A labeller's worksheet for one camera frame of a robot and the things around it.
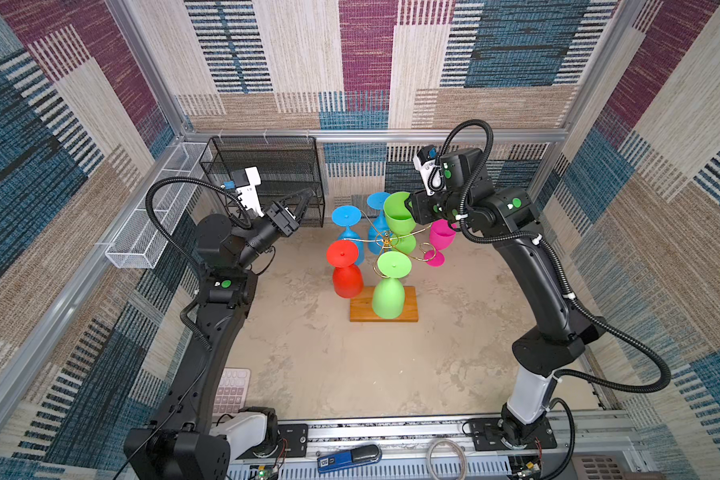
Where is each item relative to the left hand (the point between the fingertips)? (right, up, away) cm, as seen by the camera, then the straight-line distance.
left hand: (311, 190), depth 59 cm
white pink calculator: (-24, -49, +21) cm, 58 cm away
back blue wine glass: (+14, -6, +25) cm, 30 cm away
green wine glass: (+16, -22, +12) cm, 30 cm away
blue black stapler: (+9, -59, +11) cm, 61 cm away
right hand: (+22, -1, +11) cm, 25 cm away
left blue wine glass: (+7, -3, +17) cm, 19 cm away
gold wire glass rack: (+33, -12, +53) cm, 63 cm away
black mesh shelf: (-16, +18, +47) cm, 52 cm away
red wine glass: (+6, -18, +18) cm, 26 cm away
